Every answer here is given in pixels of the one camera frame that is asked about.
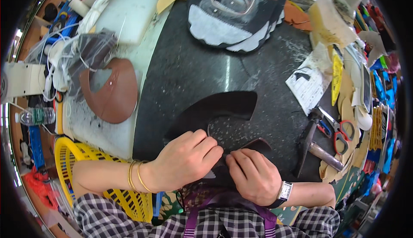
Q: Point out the person's left hand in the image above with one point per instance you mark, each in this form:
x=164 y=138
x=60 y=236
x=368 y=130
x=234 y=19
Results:
x=180 y=167

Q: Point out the person's right hand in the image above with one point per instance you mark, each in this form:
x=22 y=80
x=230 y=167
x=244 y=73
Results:
x=255 y=176

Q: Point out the person's right fingers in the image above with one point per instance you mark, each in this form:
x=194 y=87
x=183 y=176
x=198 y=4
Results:
x=240 y=160

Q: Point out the black leather shoe piece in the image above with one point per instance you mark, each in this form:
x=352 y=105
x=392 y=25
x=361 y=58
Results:
x=222 y=107

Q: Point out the silver wrist watch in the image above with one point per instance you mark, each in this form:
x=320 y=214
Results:
x=284 y=192

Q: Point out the person's body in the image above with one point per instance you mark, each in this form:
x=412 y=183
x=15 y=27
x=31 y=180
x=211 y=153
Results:
x=206 y=220

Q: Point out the gold bangle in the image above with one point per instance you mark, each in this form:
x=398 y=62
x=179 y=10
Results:
x=130 y=175
x=141 y=176

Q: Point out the white paper sheet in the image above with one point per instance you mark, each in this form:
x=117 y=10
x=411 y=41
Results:
x=308 y=83

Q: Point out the heap of cardboard patterns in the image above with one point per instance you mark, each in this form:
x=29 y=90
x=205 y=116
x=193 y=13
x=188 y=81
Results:
x=348 y=115

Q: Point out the yellow paper tag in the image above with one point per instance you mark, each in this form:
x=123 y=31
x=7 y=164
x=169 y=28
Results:
x=336 y=76

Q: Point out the brown leather shoe upper piece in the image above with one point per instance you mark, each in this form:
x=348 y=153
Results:
x=116 y=96

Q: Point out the stack of black shoe uppers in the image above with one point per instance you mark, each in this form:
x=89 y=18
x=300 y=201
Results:
x=232 y=15

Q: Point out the orange leather piece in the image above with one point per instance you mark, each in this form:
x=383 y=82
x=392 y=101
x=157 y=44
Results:
x=296 y=15

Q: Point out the yellow plastic basket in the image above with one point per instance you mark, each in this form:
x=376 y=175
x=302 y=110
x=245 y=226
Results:
x=84 y=160

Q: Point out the yellow sponge block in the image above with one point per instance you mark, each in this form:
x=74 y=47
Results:
x=329 y=22

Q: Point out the white cutting board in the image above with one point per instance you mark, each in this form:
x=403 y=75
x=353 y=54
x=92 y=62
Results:
x=129 y=15

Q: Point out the clear plastic bag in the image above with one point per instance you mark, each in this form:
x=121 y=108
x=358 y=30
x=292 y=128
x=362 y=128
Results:
x=84 y=54

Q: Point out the plastic water bottle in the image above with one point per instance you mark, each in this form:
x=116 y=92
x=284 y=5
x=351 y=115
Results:
x=37 y=116

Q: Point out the white sewing machine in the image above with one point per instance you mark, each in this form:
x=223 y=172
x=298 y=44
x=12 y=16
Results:
x=22 y=80

